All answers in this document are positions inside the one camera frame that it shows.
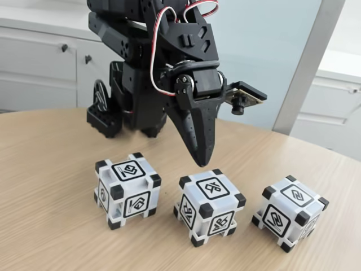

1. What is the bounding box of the black round clamp knob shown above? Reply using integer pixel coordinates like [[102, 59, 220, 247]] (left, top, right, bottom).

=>
[[92, 78, 110, 114]]

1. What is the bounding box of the black gripper camera with mount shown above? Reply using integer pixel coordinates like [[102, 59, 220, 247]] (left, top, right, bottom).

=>
[[225, 81, 267, 116]]

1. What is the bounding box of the white cube with X symbol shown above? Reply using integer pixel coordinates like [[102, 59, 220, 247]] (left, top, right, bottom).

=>
[[173, 168, 247, 248]]

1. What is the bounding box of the white cube with lamp symbol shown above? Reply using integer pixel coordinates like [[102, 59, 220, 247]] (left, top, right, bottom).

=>
[[94, 152, 162, 230]]

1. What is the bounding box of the white cube with zigzag symbol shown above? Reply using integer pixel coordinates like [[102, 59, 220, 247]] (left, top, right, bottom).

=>
[[252, 174, 330, 253]]

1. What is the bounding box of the grey metal frame post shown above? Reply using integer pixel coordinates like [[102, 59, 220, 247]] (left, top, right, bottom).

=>
[[272, 0, 347, 136]]

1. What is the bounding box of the red white black servo cable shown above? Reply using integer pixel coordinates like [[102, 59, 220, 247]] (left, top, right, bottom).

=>
[[150, 0, 220, 97]]

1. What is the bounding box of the white low cabinet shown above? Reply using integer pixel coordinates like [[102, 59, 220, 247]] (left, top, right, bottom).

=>
[[293, 50, 361, 163], [0, 0, 126, 113]]

